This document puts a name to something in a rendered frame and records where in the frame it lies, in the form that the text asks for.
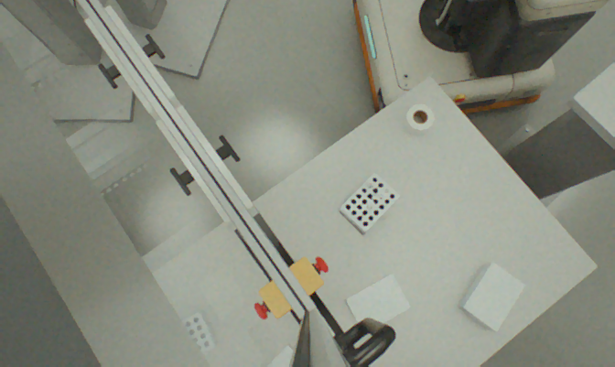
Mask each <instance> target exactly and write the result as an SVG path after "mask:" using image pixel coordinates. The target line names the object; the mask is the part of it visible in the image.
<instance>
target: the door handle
mask: <svg viewBox="0 0 615 367"><path fill-rule="evenodd" d="M368 333H369V335H371V336H372V337H370V338H369V339H367V340H366V341H365V342H364V343H363V344H362V345H360V346H359V348H358V349H356V350H354V351H353V352H352V353H350V351H349V349H350V348H351V346H352V345H353V344H355V343H356V342H357V341H359V340H361V339H362V338H363V337H365V336H367V335H368ZM395 335H396V334H395V331H394V329H393V328H392V327H391V326H389V325H387V324H383V323H382V322H379V321H377V319H374V318H368V317H367V318H364V319H362V320H361V322H358V323H356V324H355V325H353V326H352V327H351V328H350V329H348V330H347V331H346V332H343V333H342V334H341V336H340V337H339V336H338V333H336V334H335V336H334V337H333V338H334V339H335V341H336V342H337V343H338V344H339V346H340V348H341V350H342V351H344V352H342V353H341V354H342V355H344V357H345V358H346V361H347V362H348V363H349V365H350V366H351V367H368V366H369V365H370V364H372V363H374V362H375V361H376V360H378V358H379V357H380V356H381V355H383V354H384V353H386V351H387V350H388V349H389V348H390V346H391V344H392V343H393V342H394V340H395Z"/></svg>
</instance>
